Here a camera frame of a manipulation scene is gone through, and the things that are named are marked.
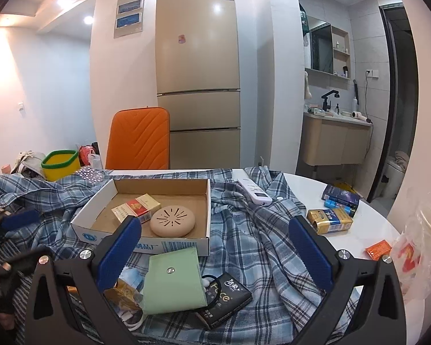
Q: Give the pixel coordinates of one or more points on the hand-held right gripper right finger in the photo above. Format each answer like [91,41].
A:
[310,255]

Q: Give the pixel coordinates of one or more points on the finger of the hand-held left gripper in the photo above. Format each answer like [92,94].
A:
[19,220]
[25,258]

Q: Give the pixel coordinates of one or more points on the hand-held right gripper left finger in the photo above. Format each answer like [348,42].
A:
[120,251]

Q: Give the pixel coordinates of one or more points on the cardboard box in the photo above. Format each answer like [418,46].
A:
[104,219]

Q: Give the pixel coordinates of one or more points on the gold snack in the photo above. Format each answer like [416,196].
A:
[122,294]

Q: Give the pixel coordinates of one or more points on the green snap pouch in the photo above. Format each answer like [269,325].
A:
[172,287]

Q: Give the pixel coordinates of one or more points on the light blue face mask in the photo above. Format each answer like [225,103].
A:
[133,276]

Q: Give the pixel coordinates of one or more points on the gold blue cigarette pack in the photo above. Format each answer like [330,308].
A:
[328,221]

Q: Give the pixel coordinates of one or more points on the red gold cigarette pack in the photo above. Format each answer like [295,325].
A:
[136,206]

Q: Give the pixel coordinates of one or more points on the blue plaid shirt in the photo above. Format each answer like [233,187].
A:
[258,251]

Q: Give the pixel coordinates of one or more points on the pink roll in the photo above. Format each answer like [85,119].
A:
[5,168]

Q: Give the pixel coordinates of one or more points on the blue lighter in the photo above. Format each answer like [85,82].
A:
[339,205]

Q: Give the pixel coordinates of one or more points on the white canvas bag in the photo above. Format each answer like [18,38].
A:
[32,163]

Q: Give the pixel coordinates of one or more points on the round beige vented disc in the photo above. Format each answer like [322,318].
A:
[172,221]

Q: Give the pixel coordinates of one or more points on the yellow bin with green rim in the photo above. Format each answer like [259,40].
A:
[59,169]

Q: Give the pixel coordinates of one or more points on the small orange packet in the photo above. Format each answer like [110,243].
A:
[378,249]

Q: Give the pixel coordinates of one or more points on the dark blue box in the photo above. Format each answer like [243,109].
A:
[339,192]

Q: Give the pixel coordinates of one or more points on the sparkly beaded item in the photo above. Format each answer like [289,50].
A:
[89,175]

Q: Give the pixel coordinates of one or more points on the white remote control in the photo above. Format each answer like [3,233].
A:
[253,191]

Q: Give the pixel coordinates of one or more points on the black packet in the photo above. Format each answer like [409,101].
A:
[230,302]

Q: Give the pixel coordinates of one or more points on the clear plastic bag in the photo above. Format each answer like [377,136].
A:
[413,266]

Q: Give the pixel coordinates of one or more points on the orange chair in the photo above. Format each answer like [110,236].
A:
[138,140]

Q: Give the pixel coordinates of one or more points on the beige vanity cabinet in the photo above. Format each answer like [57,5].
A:
[334,142]

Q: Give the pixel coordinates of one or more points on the white hair dryer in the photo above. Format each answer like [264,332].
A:
[359,115]

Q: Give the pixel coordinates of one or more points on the black faucet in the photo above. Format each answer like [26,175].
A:
[327,100]

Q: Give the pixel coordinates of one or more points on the black hair styling tool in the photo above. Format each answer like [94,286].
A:
[356,95]

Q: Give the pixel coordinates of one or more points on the gold refrigerator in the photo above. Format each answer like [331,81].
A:
[197,61]

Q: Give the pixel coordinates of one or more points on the mirror cabinet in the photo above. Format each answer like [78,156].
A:
[321,46]

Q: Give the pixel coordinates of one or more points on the ceiling spotlight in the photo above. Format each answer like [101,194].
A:
[88,19]
[63,1]

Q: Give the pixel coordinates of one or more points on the pink fridge sticker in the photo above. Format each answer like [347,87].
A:
[181,38]

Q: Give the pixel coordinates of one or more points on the hanging green cloth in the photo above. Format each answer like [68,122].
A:
[303,21]

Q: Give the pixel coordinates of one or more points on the black door frame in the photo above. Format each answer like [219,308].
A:
[386,115]

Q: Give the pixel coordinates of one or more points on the wall socket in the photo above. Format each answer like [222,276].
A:
[371,73]

